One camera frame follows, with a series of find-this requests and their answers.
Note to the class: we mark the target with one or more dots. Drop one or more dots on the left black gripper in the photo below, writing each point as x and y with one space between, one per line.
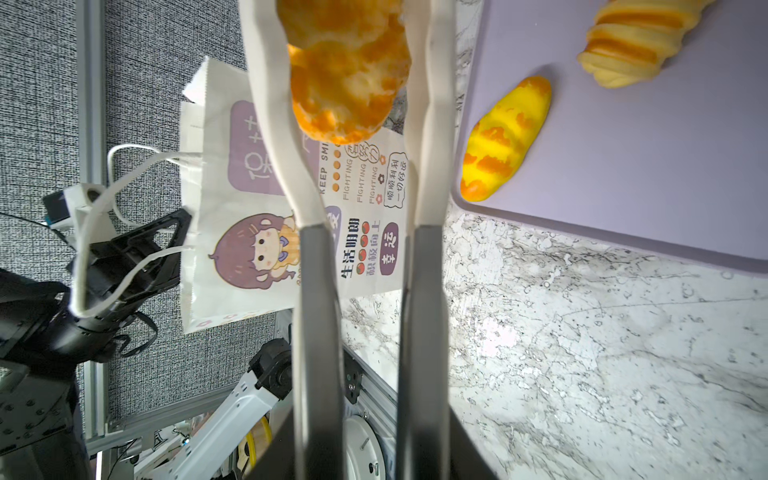
149 257

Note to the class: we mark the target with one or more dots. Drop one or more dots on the striped twisted bread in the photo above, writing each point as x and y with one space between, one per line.
631 40

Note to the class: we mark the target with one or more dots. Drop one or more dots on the lilac plastic tray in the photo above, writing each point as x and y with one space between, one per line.
676 166

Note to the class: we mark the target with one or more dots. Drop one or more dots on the white analog clock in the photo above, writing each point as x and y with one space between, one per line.
363 454

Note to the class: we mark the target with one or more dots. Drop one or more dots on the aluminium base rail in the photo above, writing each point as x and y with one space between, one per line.
266 390

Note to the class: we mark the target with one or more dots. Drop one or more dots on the pale braided bread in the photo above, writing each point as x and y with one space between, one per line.
349 60

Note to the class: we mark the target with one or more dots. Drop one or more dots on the yellow lemon shaped bread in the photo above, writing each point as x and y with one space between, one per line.
500 140

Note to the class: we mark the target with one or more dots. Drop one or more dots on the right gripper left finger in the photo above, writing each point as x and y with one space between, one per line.
300 240

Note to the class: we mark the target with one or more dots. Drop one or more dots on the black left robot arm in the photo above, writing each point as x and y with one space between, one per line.
39 436

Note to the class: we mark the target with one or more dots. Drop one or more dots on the white patterned paper bag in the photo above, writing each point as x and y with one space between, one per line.
241 254

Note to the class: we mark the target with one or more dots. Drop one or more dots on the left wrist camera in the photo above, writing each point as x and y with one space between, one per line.
66 211

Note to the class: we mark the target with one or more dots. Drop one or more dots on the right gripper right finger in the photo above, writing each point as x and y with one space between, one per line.
429 132

